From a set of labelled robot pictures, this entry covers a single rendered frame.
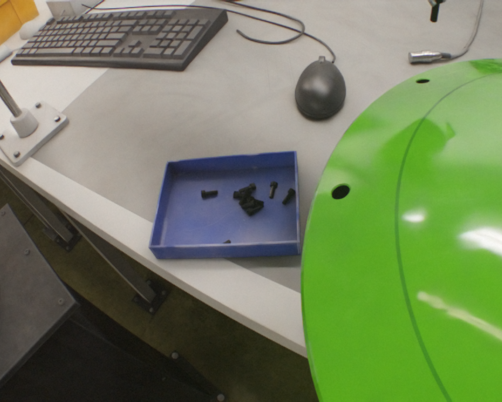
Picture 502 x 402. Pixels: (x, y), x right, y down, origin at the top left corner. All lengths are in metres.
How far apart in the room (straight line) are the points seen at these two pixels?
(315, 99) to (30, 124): 0.39
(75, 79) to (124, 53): 0.10
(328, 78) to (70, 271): 1.40
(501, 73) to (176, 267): 0.29
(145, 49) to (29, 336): 0.44
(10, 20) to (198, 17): 0.57
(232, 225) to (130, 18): 0.48
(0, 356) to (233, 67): 0.47
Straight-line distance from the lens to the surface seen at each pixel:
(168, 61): 0.56
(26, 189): 1.50
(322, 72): 0.43
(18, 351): 0.49
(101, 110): 0.55
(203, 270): 0.33
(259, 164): 0.38
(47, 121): 0.58
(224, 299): 0.32
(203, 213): 0.36
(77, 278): 1.61
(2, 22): 1.05
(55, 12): 1.01
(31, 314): 0.49
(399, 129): 0.19
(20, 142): 0.58
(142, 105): 0.52
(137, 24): 0.69
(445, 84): 0.23
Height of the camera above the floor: 1.20
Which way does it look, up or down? 53 degrees down
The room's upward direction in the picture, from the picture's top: 13 degrees counter-clockwise
